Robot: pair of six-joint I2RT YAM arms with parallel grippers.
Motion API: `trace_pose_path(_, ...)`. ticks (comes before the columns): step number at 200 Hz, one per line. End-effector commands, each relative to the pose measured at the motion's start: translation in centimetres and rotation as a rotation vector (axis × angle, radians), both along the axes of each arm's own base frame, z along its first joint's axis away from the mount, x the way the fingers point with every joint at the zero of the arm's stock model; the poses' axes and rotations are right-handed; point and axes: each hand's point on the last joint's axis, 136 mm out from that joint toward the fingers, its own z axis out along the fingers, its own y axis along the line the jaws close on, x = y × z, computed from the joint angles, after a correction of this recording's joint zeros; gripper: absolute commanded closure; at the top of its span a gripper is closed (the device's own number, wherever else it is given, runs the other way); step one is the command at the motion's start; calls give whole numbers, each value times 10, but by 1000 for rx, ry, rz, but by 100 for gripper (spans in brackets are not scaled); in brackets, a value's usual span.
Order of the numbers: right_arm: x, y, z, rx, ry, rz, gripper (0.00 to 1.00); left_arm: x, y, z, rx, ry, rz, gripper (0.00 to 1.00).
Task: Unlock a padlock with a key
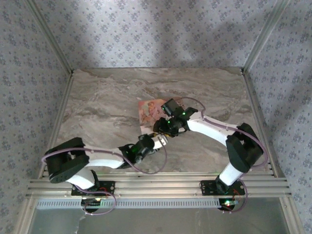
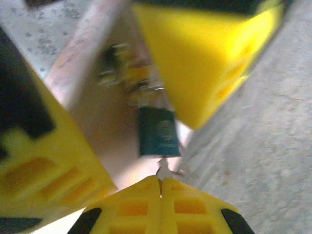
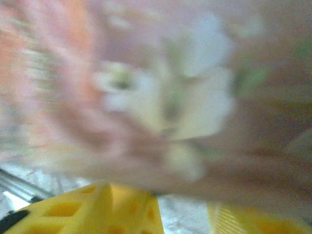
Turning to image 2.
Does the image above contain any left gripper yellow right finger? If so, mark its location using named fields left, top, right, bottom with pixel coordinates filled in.
left=131, top=0, right=293, bottom=130

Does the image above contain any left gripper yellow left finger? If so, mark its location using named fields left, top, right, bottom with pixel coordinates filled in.
left=0, top=28, right=118, bottom=234

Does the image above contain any pink illustrated box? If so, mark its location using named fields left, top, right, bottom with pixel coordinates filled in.
left=45, top=0, right=195, bottom=193

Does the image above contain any small teal padlock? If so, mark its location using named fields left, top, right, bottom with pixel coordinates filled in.
left=121, top=73, right=182, bottom=158

